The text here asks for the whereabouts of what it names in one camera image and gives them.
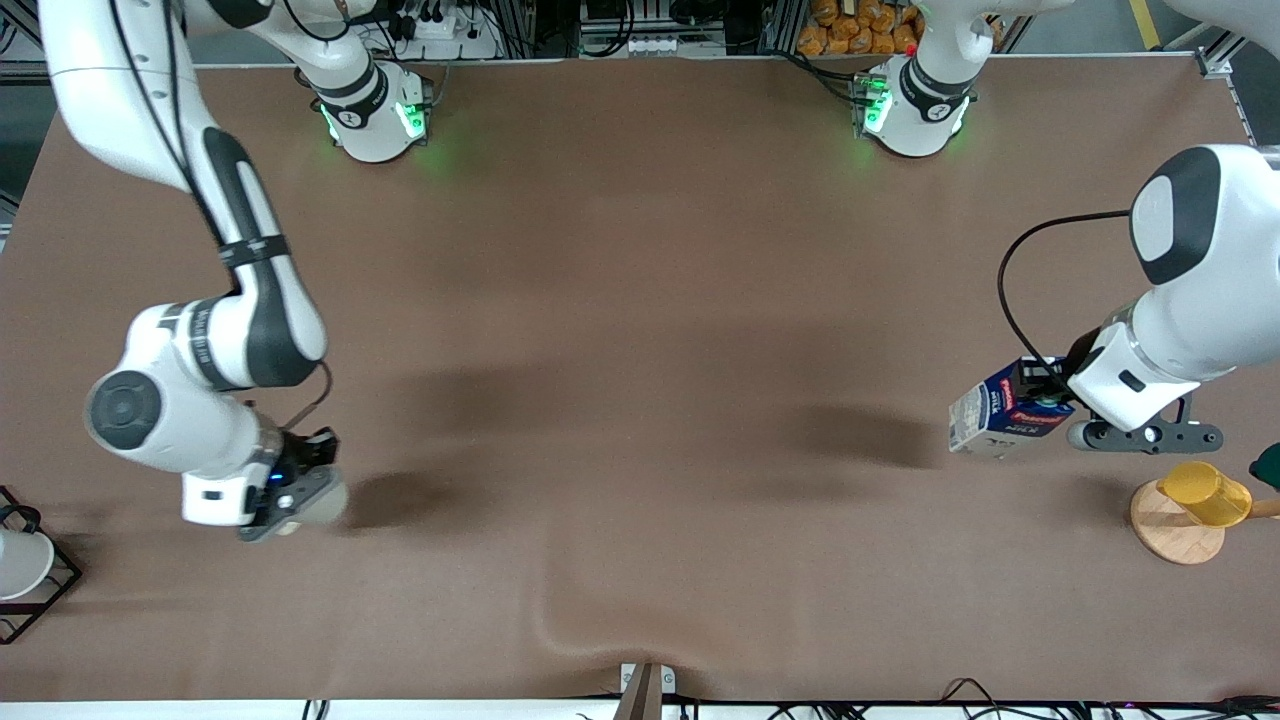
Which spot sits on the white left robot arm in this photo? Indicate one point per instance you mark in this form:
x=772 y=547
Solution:
x=1220 y=300

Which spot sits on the yellow plastic cup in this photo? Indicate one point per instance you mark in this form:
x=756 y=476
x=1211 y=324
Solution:
x=1205 y=493

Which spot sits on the wooden cup stand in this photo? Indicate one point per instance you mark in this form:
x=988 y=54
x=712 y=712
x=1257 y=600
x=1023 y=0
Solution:
x=1175 y=535

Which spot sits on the long white power strip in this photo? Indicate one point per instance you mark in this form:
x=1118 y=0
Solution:
x=640 y=46

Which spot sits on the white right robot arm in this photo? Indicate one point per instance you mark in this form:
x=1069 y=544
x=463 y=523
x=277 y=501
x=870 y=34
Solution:
x=150 y=410

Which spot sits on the blue milk carton green cap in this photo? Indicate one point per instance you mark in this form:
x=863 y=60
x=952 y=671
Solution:
x=1000 y=415

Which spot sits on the aluminium frame profile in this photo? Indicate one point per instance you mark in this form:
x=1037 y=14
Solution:
x=1230 y=55

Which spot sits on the white power strip with plugs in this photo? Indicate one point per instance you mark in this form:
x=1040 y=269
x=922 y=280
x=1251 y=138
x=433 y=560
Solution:
x=450 y=40

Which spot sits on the pile of orange snack bags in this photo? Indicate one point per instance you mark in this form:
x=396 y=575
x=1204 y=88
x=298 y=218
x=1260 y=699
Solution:
x=850 y=30

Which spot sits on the metal table edge bracket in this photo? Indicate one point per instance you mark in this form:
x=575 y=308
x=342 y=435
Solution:
x=648 y=695

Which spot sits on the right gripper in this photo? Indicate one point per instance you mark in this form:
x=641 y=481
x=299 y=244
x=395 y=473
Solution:
x=303 y=452

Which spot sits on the dark green cup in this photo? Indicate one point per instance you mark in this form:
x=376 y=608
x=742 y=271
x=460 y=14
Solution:
x=1268 y=465

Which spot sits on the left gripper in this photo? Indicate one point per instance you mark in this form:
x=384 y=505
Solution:
x=1078 y=354

